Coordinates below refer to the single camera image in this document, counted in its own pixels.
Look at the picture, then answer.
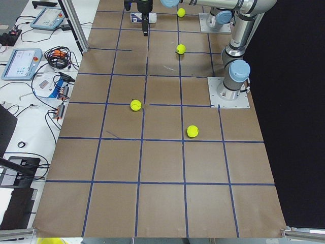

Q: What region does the black power brick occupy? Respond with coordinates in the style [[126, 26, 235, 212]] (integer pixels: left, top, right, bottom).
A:
[[0, 29, 22, 46]]

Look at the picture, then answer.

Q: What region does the far tennis ball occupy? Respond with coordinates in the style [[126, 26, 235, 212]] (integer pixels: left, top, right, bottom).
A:
[[177, 8, 186, 18]]

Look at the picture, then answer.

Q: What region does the teach pendant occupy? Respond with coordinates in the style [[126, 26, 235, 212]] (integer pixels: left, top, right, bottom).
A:
[[30, 7, 65, 31], [1, 48, 43, 81]]

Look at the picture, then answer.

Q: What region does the near right tennis ball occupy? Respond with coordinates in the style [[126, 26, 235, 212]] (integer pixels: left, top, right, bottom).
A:
[[186, 125, 199, 138]]

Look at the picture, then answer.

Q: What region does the centre-left tennis ball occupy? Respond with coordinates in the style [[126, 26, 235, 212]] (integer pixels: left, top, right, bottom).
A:
[[130, 100, 142, 111]]

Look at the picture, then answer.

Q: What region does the yellow object at bottom edge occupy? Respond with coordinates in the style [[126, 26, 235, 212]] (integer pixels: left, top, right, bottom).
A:
[[37, 237, 65, 244]]

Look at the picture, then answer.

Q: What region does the white paper with device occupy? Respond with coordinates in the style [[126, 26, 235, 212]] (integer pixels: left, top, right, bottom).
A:
[[32, 72, 64, 98]]

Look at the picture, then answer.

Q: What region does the coiled black cable bundle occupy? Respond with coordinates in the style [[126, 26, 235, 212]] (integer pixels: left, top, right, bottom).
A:
[[44, 46, 79, 70]]

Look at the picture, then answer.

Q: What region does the brown paper table cover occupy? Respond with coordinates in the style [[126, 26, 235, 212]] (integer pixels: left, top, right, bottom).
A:
[[33, 1, 286, 238]]

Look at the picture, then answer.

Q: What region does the clear tennis ball can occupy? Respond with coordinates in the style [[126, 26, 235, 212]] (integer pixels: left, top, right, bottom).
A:
[[129, 12, 158, 24]]

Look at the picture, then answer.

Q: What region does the near teach pendant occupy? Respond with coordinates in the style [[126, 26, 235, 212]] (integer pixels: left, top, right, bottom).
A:
[[1, 48, 43, 81]]

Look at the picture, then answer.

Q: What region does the far teach pendant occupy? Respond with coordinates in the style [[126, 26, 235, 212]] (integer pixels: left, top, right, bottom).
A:
[[30, 7, 65, 31]]

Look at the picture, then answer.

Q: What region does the aluminium frame post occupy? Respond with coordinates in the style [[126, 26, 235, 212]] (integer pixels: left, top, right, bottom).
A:
[[58, 0, 89, 55]]

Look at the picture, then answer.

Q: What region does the orange grey adapter box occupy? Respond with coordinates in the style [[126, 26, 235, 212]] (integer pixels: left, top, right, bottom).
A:
[[52, 104, 66, 120]]

